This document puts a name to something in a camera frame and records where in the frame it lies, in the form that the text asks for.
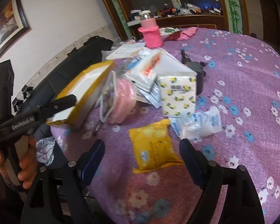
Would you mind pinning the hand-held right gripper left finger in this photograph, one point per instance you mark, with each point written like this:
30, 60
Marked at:
92, 162

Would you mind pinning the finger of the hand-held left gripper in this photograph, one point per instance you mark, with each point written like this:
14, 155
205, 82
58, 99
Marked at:
61, 103

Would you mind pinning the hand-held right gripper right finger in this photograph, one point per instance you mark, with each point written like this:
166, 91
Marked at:
191, 159

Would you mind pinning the cardboard box with yellow tape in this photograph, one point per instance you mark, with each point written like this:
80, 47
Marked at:
82, 87

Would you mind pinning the yellow packet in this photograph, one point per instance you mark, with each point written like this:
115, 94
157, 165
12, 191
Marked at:
154, 144

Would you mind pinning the person's left hand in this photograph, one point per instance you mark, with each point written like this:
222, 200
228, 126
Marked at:
27, 165

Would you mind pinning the black plastic clip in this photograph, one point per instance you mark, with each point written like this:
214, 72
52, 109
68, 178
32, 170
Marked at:
16, 103
26, 91

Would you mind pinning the black sofa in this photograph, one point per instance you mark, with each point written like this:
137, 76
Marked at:
60, 70

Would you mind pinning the small metal clip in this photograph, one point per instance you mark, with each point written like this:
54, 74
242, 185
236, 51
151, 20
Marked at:
98, 128

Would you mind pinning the clear plastic bag white contents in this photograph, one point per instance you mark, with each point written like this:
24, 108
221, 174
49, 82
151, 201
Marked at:
198, 126

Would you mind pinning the grey patterned plastic bag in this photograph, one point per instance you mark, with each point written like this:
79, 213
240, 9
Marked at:
45, 151

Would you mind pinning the lemon print tissue pack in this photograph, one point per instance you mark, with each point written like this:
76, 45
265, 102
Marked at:
178, 96

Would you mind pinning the blue white foil packet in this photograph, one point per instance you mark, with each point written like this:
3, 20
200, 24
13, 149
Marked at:
152, 95

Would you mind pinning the purple floral blanket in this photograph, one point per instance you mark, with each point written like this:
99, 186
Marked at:
235, 98

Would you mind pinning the white printed paper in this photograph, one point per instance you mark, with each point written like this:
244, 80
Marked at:
126, 50

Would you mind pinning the white packet orange label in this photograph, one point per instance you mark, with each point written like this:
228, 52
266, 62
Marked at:
145, 68

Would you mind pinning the white flat box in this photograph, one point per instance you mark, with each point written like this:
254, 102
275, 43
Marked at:
172, 65

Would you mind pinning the pink knitted bottle sleeve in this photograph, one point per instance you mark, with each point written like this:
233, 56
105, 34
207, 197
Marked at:
151, 35

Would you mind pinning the red cloth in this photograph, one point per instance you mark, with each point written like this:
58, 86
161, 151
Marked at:
173, 36

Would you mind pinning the pink cloth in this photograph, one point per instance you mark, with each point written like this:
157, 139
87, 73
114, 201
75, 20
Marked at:
187, 33

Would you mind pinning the white green cloth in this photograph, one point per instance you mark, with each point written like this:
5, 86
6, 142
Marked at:
169, 30

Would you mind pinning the wooden cabinet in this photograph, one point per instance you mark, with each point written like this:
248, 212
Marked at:
177, 21

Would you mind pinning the clutter on cabinet shelf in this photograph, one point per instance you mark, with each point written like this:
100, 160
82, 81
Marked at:
177, 10

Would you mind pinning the white jug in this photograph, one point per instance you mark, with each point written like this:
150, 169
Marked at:
175, 1

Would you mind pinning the wooden door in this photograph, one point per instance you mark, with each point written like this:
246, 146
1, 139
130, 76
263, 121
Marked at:
269, 16

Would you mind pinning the framed wall picture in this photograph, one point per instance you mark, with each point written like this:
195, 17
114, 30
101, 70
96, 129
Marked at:
5, 23

